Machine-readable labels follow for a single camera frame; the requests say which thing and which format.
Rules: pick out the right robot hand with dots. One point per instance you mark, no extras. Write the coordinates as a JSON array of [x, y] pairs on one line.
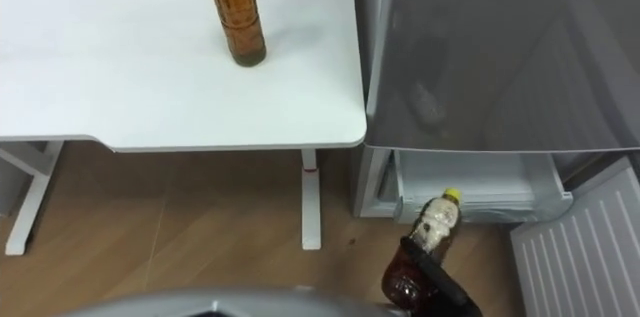
[[440, 277]]

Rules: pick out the open white fridge door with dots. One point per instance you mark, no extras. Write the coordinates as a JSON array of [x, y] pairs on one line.
[[585, 252]]

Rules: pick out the dark bottle with yellow cap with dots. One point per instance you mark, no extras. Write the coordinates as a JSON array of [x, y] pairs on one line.
[[436, 222]]

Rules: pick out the grey fridge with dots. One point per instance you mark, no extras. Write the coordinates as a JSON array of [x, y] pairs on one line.
[[500, 57]]

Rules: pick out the brown bottle with green cap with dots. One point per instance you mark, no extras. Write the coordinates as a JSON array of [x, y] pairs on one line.
[[239, 17]]

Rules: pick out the robot body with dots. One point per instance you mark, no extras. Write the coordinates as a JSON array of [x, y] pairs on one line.
[[225, 304]]

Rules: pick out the white desk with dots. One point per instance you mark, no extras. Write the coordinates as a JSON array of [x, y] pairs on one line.
[[125, 82]]

